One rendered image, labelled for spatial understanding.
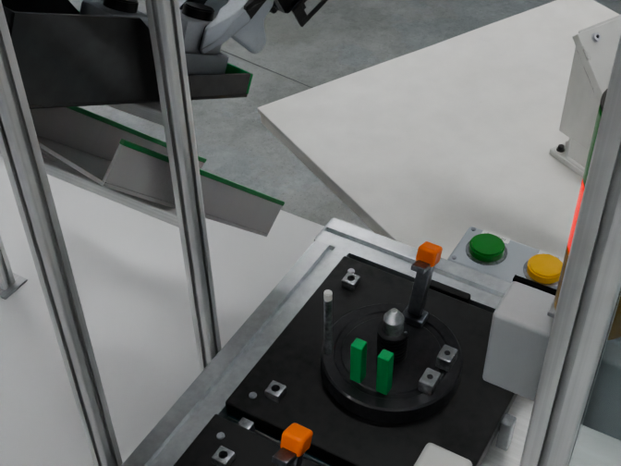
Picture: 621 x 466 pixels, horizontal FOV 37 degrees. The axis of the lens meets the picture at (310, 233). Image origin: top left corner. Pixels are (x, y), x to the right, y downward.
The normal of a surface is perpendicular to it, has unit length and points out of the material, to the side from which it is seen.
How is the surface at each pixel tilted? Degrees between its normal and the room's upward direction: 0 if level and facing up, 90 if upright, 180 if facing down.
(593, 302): 90
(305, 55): 0
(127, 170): 90
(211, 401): 0
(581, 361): 90
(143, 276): 0
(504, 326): 90
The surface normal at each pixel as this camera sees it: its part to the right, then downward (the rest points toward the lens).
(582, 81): -0.84, 0.37
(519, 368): -0.50, 0.58
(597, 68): 0.37, -0.13
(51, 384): -0.02, -0.74
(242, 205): 0.76, 0.43
